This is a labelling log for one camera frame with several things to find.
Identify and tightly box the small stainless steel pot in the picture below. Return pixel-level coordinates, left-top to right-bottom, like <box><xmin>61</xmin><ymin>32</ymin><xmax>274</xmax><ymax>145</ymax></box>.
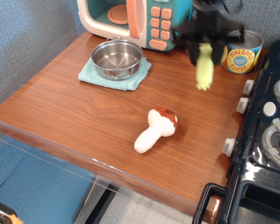
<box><xmin>91</xmin><ymin>37</ymin><xmax>143</xmax><ymax>81</ymax></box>

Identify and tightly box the black toy stove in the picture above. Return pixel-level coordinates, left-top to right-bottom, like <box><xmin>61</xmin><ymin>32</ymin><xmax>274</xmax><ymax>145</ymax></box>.
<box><xmin>193</xmin><ymin>40</ymin><xmax>280</xmax><ymax>224</ymax></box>

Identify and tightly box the teal folded cloth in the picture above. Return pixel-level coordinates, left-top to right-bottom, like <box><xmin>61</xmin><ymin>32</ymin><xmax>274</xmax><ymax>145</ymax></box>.
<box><xmin>77</xmin><ymin>57</ymin><xmax>152</xmax><ymax>91</ymax></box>

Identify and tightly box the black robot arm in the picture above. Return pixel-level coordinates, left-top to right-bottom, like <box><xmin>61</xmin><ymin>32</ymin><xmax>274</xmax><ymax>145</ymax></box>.
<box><xmin>171</xmin><ymin>0</ymin><xmax>245</xmax><ymax>65</ymax></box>

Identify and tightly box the toy microwave teal and cream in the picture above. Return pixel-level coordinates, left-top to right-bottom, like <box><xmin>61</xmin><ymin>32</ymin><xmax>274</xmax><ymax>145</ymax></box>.
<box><xmin>77</xmin><ymin>0</ymin><xmax>192</xmax><ymax>52</ymax></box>

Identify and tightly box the orange microwave turntable plate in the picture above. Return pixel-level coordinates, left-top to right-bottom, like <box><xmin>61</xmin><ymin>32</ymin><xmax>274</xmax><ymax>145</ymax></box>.
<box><xmin>107</xmin><ymin>4</ymin><xmax>128</xmax><ymax>25</ymax></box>

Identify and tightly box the plush white brown mushroom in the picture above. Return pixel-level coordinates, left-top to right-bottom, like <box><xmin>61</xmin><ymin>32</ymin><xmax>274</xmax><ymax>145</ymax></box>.
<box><xmin>134</xmin><ymin>106</ymin><xmax>178</xmax><ymax>154</ymax></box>

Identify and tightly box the black orange object bottom corner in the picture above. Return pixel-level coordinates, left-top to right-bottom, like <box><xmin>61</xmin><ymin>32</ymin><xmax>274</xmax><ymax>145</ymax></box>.
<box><xmin>0</xmin><ymin>203</ymin><xmax>23</xmax><ymax>224</ymax></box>

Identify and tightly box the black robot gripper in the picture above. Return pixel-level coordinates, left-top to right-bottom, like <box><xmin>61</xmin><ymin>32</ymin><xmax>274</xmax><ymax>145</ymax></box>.
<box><xmin>171</xmin><ymin>10</ymin><xmax>245</xmax><ymax>65</ymax></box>

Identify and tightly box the pineapple slices can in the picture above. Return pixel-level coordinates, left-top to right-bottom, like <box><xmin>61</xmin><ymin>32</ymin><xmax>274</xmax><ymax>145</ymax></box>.
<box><xmin>221</xmin><ymin>30</ymin><xmax>264</xmax><ymax>74</ymax></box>

